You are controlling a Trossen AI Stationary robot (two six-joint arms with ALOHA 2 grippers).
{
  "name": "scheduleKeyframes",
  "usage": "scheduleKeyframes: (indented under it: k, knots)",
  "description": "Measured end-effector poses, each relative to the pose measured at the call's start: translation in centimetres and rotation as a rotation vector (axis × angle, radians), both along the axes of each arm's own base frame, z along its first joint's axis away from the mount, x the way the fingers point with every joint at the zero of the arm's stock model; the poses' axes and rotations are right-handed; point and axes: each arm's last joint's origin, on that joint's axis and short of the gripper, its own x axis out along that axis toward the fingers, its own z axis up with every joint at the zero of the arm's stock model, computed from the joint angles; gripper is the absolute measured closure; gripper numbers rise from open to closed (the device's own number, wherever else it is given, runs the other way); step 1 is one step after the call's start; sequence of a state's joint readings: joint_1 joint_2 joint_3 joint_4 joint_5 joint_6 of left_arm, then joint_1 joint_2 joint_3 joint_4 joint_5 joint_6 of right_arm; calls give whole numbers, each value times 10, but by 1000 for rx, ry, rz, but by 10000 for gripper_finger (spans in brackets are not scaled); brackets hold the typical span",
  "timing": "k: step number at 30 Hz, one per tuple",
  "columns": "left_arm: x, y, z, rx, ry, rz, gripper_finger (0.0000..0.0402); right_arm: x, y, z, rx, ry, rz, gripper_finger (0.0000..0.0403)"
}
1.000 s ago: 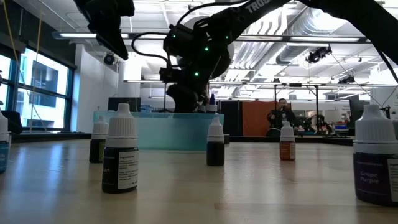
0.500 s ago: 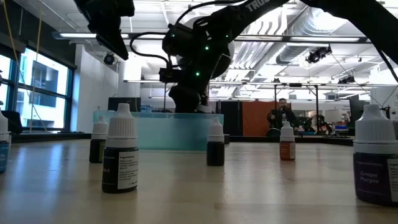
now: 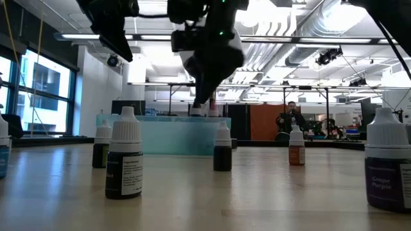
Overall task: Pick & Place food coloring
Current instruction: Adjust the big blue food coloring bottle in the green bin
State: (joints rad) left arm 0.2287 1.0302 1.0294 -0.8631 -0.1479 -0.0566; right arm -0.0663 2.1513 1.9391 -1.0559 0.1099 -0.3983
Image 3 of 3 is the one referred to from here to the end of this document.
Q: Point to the black room partition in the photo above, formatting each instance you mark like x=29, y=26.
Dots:
x=241, y=122

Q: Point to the translucent teal plastic bin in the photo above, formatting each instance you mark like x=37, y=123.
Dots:
x=167, y=138

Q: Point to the round ceiling dome device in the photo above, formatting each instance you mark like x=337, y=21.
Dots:
x=113, y=60

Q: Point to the black computer monitor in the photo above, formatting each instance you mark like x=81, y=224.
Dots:
x=128, y=106

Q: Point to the long ceiling light bar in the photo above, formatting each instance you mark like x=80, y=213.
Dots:
x=154, y=37

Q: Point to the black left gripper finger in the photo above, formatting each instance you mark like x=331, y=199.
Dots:
x=118, y=45

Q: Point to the small black ceiling spotlight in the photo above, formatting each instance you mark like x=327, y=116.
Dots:
x=358, y=82

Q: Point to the small orange dropper bottle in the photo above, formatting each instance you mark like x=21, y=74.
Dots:
x=293, y=155

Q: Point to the large red-tipped coloring bottle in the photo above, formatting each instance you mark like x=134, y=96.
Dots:
x=213, y=113

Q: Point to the white lampshade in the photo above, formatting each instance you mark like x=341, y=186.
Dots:
x=345, y=119

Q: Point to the large blue food coloring bottle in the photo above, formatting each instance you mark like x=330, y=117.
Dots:
x=196, y=112

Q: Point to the black ceiling spotlight cluster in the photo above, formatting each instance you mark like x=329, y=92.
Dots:
x=327, y=57

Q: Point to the orange room partition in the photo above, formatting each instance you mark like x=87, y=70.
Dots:
x=263, y=118

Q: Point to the small blue dropper bottle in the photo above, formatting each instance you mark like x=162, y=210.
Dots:
x=3, y=160

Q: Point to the small green dropper bottle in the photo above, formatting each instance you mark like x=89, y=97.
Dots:
x=98, y=155

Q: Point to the small black dropper bottle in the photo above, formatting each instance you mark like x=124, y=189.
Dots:
x=222, y=157

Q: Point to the silver ceiling ventilation duct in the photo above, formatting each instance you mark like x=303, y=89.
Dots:
x=298, y=54

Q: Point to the white black sphere on pole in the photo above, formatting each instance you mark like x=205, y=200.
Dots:
x=239, y=45

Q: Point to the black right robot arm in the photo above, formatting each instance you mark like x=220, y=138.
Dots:
x=391, y=16

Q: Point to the person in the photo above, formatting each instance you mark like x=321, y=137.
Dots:
x=290, y=120

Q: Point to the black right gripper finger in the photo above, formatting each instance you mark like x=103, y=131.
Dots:
x=204, y=93

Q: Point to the small grey cylinder post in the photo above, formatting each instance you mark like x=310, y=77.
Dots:
x=234, y=143

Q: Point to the dark round chair back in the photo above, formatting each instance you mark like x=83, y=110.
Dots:
x=282, y=137

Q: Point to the black tripod stand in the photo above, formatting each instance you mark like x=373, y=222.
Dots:
x=399, y=112

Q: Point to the black office chair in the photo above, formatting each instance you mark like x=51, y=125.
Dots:
x=13, y=125

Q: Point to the large room window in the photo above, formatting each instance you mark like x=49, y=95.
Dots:
x=48, y=80

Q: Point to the black metal gantry frame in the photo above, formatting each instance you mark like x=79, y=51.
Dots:
x=284, y=96

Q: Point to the grape purple dropper bottle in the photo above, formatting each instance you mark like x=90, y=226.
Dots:
x=382, y=192

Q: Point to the dark monitor on desk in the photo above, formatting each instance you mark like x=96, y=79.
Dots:
x=369, y=112

